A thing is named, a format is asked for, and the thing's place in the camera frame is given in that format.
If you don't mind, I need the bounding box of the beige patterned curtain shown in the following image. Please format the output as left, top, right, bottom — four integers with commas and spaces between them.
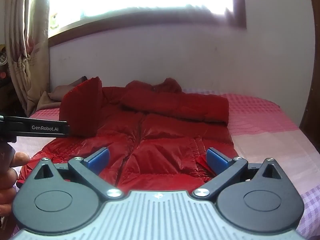
4, 0, 50, 116

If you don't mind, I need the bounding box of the red puffer jacket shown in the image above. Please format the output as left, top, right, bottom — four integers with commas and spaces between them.
17, 78, 236, 192

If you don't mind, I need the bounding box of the brown folded cloth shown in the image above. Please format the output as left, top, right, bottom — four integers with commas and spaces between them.
36, 76, 87, 111

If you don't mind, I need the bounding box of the person's left hand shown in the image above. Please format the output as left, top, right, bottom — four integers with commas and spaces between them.
0, 152, 30, 217

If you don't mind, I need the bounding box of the pink checked bed sheet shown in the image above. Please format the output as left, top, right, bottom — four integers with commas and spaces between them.
13, 93, 319, 239

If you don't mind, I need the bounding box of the wooden window frame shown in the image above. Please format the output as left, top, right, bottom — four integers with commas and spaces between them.
48, 0, 247, 47

